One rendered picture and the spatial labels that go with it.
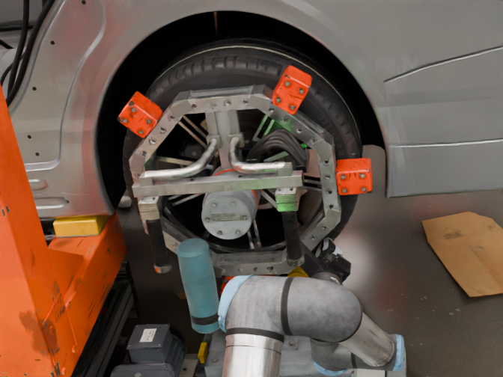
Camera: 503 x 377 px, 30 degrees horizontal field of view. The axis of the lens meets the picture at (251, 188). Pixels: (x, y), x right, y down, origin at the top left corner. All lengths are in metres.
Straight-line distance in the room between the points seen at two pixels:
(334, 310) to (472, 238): 1.98
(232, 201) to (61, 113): 0.59
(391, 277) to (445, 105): 1.26
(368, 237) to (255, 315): 2.05
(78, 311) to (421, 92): 1.06
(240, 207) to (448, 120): 0.58
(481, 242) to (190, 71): 1.68
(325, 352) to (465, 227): 1.57
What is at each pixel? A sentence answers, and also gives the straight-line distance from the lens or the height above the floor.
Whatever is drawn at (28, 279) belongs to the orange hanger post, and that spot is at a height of 0.87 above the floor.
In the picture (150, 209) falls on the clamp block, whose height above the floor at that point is 0.93.
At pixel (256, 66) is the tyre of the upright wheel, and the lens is 2.43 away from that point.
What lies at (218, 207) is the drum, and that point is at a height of 0.88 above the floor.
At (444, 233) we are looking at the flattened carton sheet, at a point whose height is 0.01.
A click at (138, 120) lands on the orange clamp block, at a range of 2.45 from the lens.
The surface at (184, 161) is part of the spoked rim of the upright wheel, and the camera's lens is 2.59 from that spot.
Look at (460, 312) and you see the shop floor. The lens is 3.39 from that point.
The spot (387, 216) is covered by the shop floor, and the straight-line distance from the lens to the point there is 3.98.
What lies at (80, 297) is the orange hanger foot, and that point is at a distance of 2.58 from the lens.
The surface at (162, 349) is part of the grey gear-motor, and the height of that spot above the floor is 0.41.
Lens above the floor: 1.99
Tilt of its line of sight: 27 degrees down
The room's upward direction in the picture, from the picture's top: 9 degrees counter-clockwise
